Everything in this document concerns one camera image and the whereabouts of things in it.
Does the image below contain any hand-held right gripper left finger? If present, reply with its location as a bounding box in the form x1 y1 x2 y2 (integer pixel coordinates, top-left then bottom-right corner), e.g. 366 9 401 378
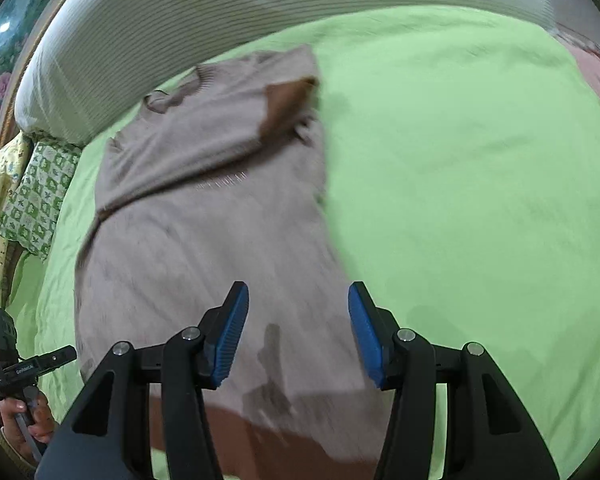
35 281 251 480

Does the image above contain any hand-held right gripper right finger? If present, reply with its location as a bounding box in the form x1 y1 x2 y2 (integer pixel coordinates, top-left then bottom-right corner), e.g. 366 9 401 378
347 281 561 480

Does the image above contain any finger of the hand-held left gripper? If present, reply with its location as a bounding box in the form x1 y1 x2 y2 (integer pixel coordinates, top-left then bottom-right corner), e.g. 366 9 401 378
32 345 78 373

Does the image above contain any beige knit sweater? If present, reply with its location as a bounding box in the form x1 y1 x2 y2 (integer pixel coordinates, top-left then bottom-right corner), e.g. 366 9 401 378
74 44 398 466

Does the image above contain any person's left hand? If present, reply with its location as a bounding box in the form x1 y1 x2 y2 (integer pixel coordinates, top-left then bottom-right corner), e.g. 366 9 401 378
0 389 57 461

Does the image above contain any green checkered pillow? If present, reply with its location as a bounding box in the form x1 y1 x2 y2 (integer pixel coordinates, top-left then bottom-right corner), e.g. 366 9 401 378
0 141 81 260

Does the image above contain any green bed sheet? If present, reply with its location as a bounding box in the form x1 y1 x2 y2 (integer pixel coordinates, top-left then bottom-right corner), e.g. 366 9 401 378
7 6 600 480

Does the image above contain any framed floral painting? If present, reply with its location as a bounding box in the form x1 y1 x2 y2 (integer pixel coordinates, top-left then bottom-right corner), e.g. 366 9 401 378
0 0 103 145

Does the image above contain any white striped pillow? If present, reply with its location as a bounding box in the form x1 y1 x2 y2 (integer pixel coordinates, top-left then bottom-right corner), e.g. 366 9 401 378
14 0 561 145

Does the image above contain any pink cloth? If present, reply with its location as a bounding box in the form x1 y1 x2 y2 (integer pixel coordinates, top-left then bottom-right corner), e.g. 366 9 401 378
555 22 600 128

